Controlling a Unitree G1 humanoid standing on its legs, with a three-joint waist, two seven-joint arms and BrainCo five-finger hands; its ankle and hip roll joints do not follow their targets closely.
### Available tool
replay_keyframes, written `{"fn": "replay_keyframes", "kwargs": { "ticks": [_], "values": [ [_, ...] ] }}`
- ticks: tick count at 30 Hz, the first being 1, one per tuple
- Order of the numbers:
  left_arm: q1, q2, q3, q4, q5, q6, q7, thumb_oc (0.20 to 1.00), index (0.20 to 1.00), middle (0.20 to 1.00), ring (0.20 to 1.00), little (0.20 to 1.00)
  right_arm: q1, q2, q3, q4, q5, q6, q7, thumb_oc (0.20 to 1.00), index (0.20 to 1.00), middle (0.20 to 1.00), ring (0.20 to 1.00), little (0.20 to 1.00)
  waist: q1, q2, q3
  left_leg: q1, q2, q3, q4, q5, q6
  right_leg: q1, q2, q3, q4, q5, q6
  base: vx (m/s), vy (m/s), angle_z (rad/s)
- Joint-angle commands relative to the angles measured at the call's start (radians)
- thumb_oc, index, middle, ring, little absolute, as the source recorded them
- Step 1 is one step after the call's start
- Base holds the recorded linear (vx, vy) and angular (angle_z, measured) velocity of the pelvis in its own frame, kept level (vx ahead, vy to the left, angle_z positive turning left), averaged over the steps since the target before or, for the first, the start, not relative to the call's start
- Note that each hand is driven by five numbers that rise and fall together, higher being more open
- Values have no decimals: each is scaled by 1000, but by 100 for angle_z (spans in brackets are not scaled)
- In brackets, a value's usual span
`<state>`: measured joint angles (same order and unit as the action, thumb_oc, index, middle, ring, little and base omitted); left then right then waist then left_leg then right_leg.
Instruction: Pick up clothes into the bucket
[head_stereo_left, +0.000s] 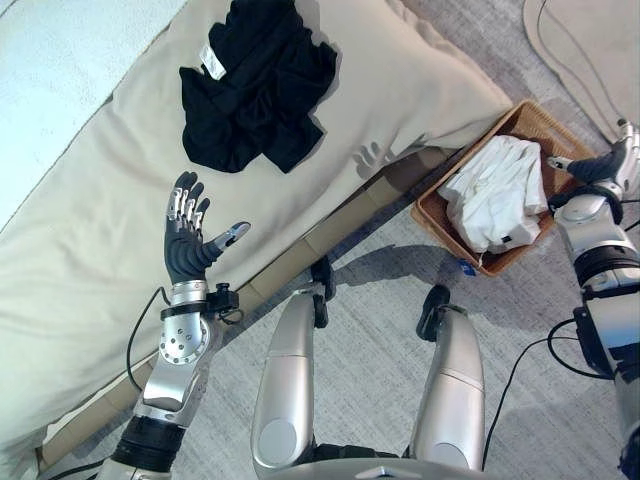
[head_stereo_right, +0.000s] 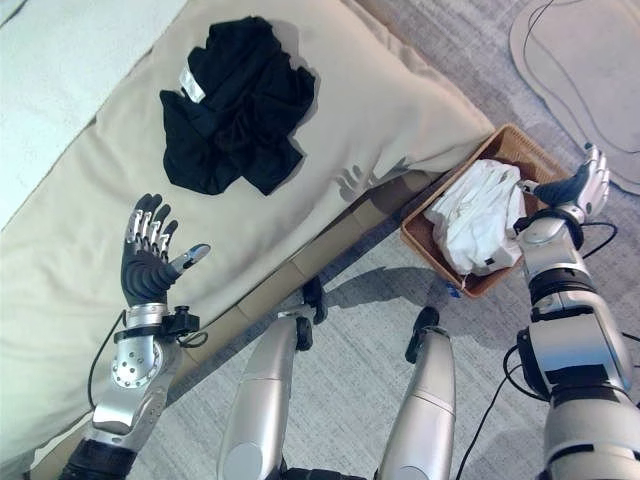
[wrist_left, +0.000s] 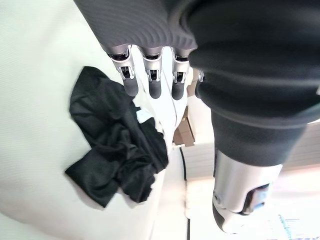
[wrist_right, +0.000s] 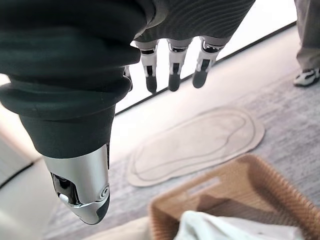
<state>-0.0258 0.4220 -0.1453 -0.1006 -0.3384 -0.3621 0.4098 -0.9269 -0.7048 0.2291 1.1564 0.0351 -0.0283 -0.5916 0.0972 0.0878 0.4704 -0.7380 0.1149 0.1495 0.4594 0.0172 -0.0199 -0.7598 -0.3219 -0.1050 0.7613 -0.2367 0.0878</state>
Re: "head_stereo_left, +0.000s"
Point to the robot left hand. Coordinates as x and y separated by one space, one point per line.
185 255

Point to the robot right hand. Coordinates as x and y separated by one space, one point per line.
602 165

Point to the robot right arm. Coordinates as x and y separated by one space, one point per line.
597 240

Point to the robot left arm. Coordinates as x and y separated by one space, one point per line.
175 370

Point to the white crumpled clothes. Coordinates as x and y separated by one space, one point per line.
500 195

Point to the beige bed duvet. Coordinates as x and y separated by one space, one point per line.
125 210

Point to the brown wicker basket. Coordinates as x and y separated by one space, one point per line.
530 125

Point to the beige rug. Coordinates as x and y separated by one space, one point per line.
590 45

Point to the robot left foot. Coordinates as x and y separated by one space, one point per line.
324 275

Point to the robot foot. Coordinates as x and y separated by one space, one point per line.
434 305
324 275

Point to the robot left leg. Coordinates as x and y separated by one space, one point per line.
287 380

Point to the robot leg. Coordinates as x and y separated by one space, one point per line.
287 380
452 385

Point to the small blue tag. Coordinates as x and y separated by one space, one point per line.
468 269

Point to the black crumpled garment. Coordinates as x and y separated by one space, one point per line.
260 95

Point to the pale white bed sheet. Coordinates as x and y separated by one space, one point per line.
55 85

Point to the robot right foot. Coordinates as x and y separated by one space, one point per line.
434 305

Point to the robot right leg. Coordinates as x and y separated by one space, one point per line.
452 385

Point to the silver robot torso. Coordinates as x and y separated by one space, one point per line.
380 467

